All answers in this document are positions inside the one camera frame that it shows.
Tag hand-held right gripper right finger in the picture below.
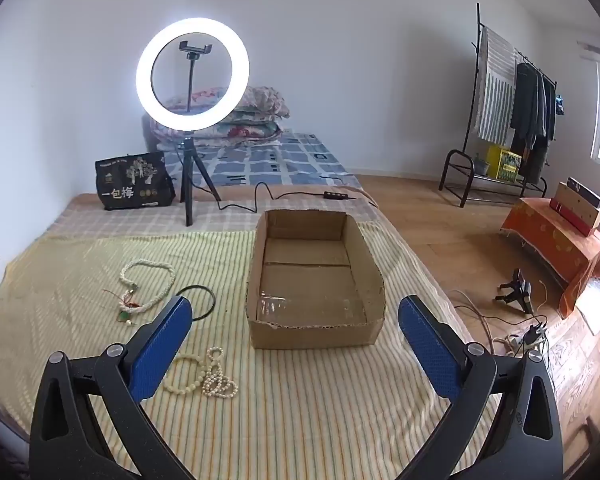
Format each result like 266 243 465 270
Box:
397 295 566 480

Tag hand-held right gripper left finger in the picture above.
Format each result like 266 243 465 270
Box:
29 295 196 480

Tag bead necklace with green pendant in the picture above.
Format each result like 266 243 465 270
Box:
102 259 177 326

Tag white bead strand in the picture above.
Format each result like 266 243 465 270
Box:
164 347 238 401

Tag cardboard box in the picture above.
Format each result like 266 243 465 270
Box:
245 208 386 351

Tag black bangle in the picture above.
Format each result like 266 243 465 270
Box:
175 285 216 322

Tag white power strip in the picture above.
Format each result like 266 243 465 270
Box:
505 325 548 356

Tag small black floor tripod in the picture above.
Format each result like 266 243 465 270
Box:
495 268 533 315

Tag beige plaid blanket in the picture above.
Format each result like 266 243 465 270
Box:
45 192 381 241

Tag yellow striped blanket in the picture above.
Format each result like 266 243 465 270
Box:
0 230 501 480

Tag black tripod stand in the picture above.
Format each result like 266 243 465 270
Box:
179 137 220 227

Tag black printed bag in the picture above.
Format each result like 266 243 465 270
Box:
95 151 177 212

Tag yellow box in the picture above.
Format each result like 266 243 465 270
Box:
485 143 522 182

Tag blue patterned bed sheet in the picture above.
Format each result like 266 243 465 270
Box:
155 132 361 188

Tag dark flat box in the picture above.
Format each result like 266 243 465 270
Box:
566 176 600 209

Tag dark hanging clothes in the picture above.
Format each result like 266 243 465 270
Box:
509 60 558 186

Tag striped hanging cloth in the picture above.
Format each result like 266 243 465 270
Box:
467 26 518 145

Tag black clothes rack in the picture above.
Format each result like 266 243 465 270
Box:
439 2 561 208

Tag black phone holder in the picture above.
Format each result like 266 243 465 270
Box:
179 40 212 113

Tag floor cable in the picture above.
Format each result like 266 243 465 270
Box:
452 280 551 356

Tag black cable with inline switch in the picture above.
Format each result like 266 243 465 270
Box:
165 147 361 213

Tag white ring light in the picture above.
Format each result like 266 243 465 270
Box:
135 17 251 131

